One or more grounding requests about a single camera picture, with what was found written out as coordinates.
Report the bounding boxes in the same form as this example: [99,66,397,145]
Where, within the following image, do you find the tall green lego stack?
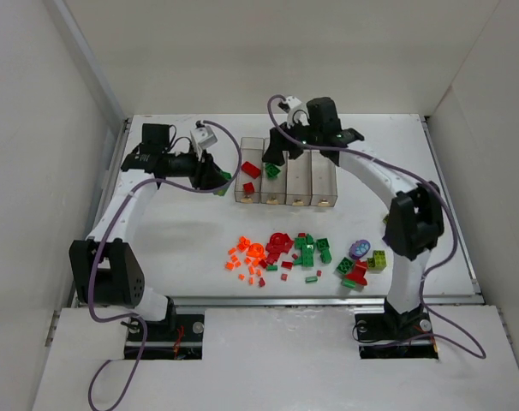
[214,171,232,197]

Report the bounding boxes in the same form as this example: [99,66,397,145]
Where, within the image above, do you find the red round lego piece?
[265,232,294,253]

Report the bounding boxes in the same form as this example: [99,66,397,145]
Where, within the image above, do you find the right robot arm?
[262,94,444,332]

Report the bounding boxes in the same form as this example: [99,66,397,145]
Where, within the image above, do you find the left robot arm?
[69,123,228,323]

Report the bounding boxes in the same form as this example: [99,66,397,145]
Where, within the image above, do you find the clear container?
[234,137,264,204]
[286,151,312,206]
[311,151,337,207]
[259,151,288,206]

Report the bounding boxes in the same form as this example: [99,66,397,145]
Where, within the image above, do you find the red long lego brick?
[241,161,261,179]

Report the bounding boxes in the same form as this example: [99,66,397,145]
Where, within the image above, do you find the green long lego plate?
[294,244,315,267]

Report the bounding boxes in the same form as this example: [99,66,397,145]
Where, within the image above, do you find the purple flower lego piece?
[349,239,371,260]

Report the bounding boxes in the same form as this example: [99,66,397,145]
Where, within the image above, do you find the green square lego brick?
[336,258,355,277]

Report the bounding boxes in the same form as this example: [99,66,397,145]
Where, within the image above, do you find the orange round lego piece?
[247,243,265,259]

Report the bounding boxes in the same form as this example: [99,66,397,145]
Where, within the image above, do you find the red flower lego piece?
[344,260,367,286]

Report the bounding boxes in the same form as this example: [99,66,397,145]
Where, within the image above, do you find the lime green lego brick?
[367,250,387,272]

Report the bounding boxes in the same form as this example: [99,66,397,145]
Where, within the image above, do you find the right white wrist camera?
[277,96,308,128]

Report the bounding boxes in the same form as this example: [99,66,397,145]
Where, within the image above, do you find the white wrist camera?
[277,96,308,128]
[190,122,218,153]

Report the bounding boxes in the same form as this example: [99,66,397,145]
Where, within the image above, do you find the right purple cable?
[266,94,487,360]

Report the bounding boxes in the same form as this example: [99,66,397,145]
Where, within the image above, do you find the purple cable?
[86,120,243,411]
[266,94,487,360]

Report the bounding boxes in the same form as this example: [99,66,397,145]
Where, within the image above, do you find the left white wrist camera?
[190,122,218,153]

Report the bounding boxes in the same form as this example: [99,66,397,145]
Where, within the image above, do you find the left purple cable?
[86,120,243,411]

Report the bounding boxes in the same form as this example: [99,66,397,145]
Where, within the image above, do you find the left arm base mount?
[121,313,205,360]

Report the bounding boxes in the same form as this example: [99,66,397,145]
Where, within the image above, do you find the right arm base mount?
[353,313,438,360]

